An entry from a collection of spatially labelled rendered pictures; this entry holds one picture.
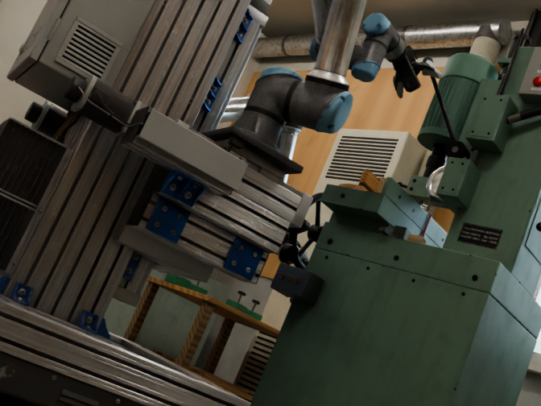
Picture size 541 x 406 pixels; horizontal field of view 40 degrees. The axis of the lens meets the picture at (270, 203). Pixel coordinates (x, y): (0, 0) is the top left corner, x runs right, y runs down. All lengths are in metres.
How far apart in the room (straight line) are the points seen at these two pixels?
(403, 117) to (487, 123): 2.39
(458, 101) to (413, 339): 0.83
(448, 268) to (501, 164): 0.38
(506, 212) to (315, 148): 2.88
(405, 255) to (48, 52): 1.08
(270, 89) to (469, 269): 0.70
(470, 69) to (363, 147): 1.81
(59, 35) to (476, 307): 1.24
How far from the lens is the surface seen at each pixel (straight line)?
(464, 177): 2.16
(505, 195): 2.19
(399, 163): 4.05
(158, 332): 4.39
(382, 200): 2.13
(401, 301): 2.06
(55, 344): 1.61
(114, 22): 1.94
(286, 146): 2.66
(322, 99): 1.88
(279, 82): 1.94
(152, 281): 3.79
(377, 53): 2.21
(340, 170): 4.25
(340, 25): 1.91
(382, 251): 2.14
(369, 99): 4.85
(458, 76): 2.50
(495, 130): 2.21
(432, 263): 2.06
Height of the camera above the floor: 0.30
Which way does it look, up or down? 12 degrees up
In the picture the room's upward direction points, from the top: 23 degrees clockwise
